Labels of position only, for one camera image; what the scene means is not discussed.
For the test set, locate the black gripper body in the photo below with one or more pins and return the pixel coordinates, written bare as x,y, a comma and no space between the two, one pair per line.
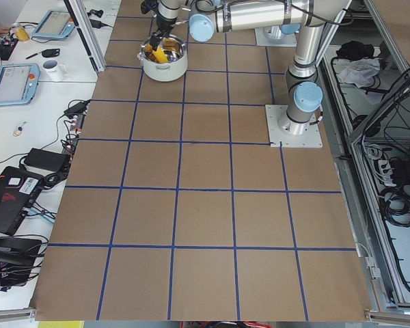
164,23

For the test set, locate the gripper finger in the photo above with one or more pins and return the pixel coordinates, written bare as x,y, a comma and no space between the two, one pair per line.
155,40

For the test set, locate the yellow corn cob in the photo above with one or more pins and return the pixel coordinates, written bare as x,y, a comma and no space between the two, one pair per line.
159,56

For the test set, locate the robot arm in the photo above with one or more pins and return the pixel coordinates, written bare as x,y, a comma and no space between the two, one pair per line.
279,23

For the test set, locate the pale green steel pot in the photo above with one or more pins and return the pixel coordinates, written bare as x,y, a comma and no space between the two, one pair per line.
175,51

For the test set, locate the blue teach pendant far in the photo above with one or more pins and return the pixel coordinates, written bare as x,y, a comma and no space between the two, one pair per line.
55,25

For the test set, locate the blue teach pendant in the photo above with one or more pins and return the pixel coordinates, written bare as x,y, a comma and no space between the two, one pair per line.
55,25
18,83

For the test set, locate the white mug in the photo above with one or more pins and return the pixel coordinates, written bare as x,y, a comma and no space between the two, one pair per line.
56,71

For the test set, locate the blue teach pendant near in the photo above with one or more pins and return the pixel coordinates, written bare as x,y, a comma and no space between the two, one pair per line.
18,83

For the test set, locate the black power adapter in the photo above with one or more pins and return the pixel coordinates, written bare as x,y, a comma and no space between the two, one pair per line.
47,160

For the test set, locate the black laptop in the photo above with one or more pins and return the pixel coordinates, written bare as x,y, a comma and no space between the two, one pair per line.
18,191

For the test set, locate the aluminium frame post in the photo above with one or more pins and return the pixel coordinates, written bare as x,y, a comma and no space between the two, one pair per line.
78,13

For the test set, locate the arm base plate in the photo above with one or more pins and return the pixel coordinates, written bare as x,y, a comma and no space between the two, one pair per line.
273,36
288,134

